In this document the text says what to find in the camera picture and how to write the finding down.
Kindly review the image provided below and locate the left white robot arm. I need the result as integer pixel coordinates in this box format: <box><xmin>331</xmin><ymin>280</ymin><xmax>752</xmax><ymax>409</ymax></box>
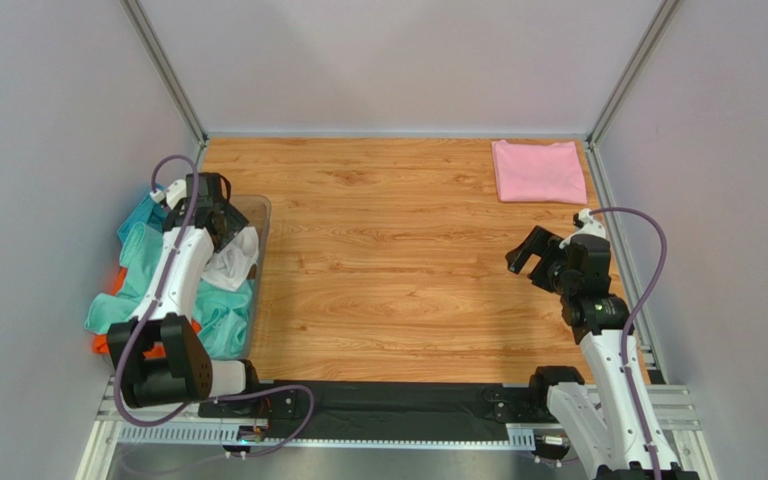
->
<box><xmin>107</xmin><ymin>173</ymin><xmax>251</xmax><ymax>409</ymax></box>

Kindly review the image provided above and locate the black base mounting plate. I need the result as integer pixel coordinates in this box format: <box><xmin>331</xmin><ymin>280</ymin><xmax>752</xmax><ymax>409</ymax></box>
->
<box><xmin>198</xmin><ymin>381</ymin><xmax>556</xmax><ymax>442</ymax></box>

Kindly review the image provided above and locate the mint green t shirt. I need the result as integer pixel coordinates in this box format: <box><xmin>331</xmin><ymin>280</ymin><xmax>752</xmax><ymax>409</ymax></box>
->
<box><xmin>84</xmin><ymin>222</ymin><xmax>256</xmax><ymax>361</ymax></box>

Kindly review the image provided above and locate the white t shirt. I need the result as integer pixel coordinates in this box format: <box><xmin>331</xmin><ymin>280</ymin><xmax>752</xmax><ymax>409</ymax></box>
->
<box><xmin>201</xmin><ymin>226</ymin><xmax>260</xmax><ymax>292</ymax></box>

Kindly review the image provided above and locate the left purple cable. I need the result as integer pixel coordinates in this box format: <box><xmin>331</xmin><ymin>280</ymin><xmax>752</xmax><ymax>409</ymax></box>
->
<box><xmin>112</xmin><ymin>154</ymin><xmax>316</xmax><ymax>459</ymax></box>

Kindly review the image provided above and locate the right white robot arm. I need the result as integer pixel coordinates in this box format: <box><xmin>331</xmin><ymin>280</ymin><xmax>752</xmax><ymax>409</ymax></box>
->
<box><xmin>505</xmin><ymin>208</ymin><xmax>699</xmax><ymax>479</ymax></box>

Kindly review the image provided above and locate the clear plastic bin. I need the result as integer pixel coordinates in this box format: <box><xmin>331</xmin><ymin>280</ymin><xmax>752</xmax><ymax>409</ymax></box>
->
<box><xmin>193</xmin><ymin>195</ymin><xmax>271</xmax><ymax>360</ymax></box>

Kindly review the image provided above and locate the aluminium frame rail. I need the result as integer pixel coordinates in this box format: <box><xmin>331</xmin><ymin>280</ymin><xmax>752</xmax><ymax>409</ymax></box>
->
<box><xmin>77</xmin><ymin>367</ymin><xmax>715</xmax><ymax>479</ymax></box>

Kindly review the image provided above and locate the teal blue t shirt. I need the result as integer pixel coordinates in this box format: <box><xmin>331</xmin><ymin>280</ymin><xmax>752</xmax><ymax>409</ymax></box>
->
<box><xmin>117</xmin><ymin>194</ymin><xmax>168</xmax><ymax>244</ymax></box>

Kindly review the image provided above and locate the folded pink t shirt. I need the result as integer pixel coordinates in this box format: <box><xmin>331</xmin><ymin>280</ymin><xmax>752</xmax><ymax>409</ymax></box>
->
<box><xmin>491</xmin><ymin>140</ymin><xmax>588</xmax><ymax>205</ymax></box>

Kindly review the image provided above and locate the orange t shirt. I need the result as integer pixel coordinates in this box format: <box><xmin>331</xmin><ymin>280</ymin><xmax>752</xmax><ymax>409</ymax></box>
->
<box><xmin>92</xmin><ymin>266</ymin><xmax>203</xmax><ymax>357</ymax></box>

